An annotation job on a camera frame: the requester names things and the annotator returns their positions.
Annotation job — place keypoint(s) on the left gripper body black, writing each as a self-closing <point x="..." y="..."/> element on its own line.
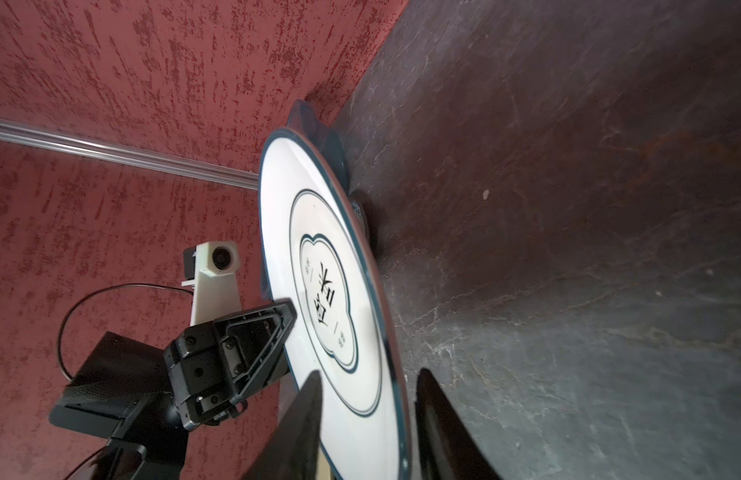
<point x="135" y="397"/>

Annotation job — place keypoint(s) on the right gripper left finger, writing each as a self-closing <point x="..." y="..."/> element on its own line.
<point x="292" y="452"/>

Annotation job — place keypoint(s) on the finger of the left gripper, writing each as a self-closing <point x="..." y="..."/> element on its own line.
<point x="251" y="345"/>

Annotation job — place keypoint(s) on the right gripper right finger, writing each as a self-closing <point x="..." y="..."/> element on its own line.
<point x="446" y="449"/>

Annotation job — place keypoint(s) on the white plate flower outline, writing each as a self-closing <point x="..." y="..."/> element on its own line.
<point x="317" y="256"/>

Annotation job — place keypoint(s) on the blue translucent plastic bin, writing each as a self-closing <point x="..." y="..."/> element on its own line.
<point x="303" y="119"/>

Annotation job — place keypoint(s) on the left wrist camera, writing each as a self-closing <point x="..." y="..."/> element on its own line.
<point x="210" y="270"/>

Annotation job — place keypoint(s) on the left aluminium corner post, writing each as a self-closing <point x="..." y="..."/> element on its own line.
<point x="24" y="135"/>

